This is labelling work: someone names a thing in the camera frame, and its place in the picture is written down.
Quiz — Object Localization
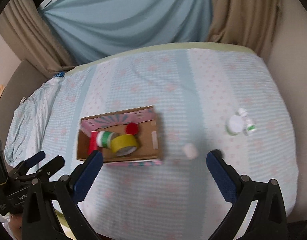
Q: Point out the red rectangular box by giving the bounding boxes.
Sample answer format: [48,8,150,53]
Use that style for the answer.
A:
[88,131,102,155]

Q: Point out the green white tape roll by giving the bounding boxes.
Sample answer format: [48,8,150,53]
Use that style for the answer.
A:
[96,131,118,149]

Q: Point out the yellow tape roll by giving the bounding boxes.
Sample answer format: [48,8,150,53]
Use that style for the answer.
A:
[111,134,139,157]

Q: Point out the red cap silver container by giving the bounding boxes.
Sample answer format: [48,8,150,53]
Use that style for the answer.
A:
[125,122,139,135]

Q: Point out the white supplement bottle green label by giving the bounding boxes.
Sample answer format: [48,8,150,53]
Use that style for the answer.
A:
[237,108,256,135]

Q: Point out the person's left hand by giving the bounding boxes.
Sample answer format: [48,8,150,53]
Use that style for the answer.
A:
[8,214,22,240]

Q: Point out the cardboard box with pink flaps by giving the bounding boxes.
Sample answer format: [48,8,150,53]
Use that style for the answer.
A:
[76,106,162,166]

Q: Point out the small blue object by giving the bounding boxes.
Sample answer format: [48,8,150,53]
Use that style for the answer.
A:
[54,72,66,77]

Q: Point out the white round jar green base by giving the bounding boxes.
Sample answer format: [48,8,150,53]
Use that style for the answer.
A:
[226,115,245,136]

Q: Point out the small white earbud case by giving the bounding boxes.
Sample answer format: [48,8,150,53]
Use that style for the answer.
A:
[182,143,199,160]

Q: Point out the light blue checkered bedspread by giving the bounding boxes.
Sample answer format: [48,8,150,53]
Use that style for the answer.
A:
[5,49,298,239]

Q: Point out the beige curtain left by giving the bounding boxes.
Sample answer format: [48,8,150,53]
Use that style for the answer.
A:
[0,0,74,77]

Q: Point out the beige curtain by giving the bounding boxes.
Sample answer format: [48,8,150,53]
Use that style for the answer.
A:
[0,0,74,77]
[207,0,281,60]

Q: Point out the blue fabric sheet backdrop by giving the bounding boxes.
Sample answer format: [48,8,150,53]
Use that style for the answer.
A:
[41,0,213,64]

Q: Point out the green mattress edge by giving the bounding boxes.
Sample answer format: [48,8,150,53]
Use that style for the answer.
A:
[64,42,258,77]

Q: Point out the beige curtain right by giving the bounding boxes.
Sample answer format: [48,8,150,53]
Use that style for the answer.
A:
[207,0,281,60]

